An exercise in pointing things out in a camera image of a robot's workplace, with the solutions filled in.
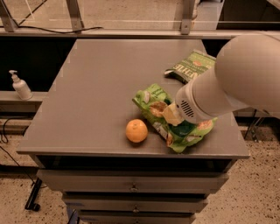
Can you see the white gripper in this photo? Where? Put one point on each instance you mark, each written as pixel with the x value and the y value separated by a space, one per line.
pixel 186 105

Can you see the green rice chip bag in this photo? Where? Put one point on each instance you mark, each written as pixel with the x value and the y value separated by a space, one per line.
pixel 152 101

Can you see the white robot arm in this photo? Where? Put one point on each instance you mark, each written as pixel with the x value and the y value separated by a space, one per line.
pixel 246 74

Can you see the green Kettle chip bag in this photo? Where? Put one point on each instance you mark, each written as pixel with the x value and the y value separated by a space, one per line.
pixel 191 67

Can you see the orange fruit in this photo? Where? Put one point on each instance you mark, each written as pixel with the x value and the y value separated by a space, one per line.
pixel 136 131

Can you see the grey drawer cabinet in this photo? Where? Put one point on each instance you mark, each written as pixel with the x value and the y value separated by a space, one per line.
pixel 77 138

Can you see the white pump bottle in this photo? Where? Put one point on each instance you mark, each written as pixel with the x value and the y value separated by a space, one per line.
pixel 20 86

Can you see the black floor bracket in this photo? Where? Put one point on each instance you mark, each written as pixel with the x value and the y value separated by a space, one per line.
pixel 31 204

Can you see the metal window rail frame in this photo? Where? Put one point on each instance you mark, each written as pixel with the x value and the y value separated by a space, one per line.
pixel 160 19

